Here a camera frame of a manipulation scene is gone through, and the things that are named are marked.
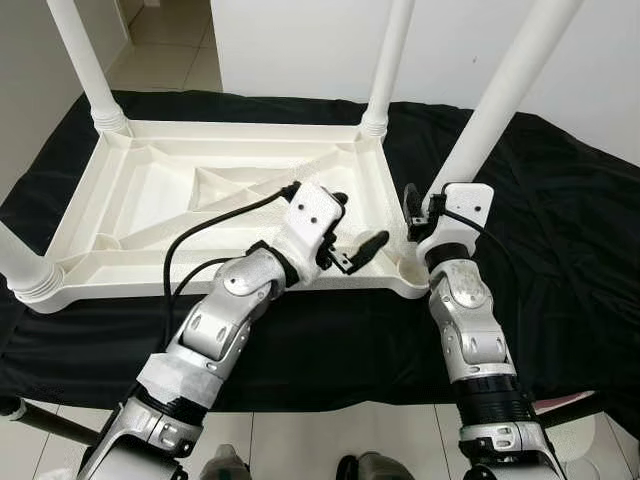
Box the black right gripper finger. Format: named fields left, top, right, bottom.
left=402, top=183, right=426, bottom=243

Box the cream plastic children table top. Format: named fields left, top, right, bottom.
left=18, top=120, right=433, bottom=313

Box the black tablecloth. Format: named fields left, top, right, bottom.
left=0, top=90, right=640, bottom=436

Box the grey robot right foot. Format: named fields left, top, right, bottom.
left=335, top=452, right=416, bottom=480

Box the grey robot foot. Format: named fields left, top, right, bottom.
left=200, top=445, right=251, bottom=480
left=335, top=452, right=416, bottom=480

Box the grey robot left foot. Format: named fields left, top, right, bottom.
left=200, top=445, right=251, bottom=480

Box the black rod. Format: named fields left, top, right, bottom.
left=0, top=397, right=101, bottom=446

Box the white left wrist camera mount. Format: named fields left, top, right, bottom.
left=275, top=182, right=346, bottom=286

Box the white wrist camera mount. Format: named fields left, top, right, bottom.
left=415, top=183, right=494, bottom=263
left=275, top=182, right=346, bottom=286

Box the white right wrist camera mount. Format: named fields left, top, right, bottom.
left=415, top=183, right=494, bottom=263

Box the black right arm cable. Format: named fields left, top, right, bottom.
left=440, top=205, right=516, bottom=301

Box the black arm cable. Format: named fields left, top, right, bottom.
left=163, top=183, right=301, bottom=346
left=440, top=205, right=516, bottom=301

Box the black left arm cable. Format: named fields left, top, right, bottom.
left=163, top=183, right=301, bottom=346

